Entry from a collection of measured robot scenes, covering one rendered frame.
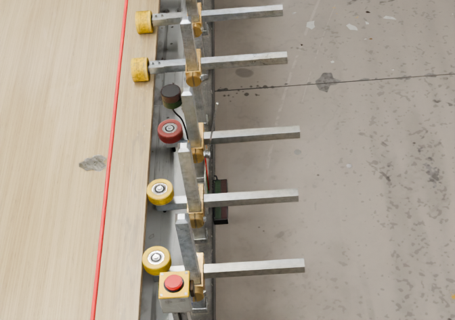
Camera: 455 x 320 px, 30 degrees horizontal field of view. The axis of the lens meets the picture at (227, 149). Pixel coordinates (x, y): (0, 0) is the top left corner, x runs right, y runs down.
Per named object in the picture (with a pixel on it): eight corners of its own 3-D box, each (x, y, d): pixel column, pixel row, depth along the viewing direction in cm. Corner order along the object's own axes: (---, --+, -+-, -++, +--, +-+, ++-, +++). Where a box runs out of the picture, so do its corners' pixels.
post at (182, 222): (207, 308, 255) (187, 210, 219) (207, 318, 252) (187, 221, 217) (196, 309, 255) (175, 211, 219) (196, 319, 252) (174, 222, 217)
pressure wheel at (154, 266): (161, 262, 250) (155, 239, 242) (181, 277, 246) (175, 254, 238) (142, 281, 247) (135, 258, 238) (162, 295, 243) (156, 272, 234)
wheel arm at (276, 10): (282, 10, 303) (282, 2, 300) (283, 17, 300) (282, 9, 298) (143, 21, 305) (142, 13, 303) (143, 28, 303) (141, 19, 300)
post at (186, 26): (206, 120, 302) (190, 13, 267) (206, 127, 300) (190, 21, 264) (197, 120, 302) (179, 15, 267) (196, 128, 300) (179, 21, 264)
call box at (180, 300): (193, 288, 202) (189, 270, 196) (192, 314, 198) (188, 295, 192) (164, 289, 203) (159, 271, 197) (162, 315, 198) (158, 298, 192)
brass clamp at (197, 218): (206, 193, 265) (205, 183, 261) (206, 228, 256) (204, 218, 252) (187, 194, 265) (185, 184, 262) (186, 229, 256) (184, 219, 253)
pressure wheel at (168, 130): (186, 141, 282) (182, 116, 274) (185, 158, 277) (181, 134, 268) (162, 142, 283) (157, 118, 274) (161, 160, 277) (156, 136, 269)
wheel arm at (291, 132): (299, 132, 277) (299, 124, 274) (300, 140, 275) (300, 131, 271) (167, 142, 279) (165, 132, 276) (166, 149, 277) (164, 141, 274)
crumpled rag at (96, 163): (109, 155, 267) (107, 150, 265) (105, 172, 262) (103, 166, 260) (82, 154, 268) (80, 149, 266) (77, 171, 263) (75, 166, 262)
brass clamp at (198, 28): (204, 13, 307) (202, 1, 303) (204, 37, 298) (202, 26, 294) (187, 14, 307) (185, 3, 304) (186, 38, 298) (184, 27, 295)
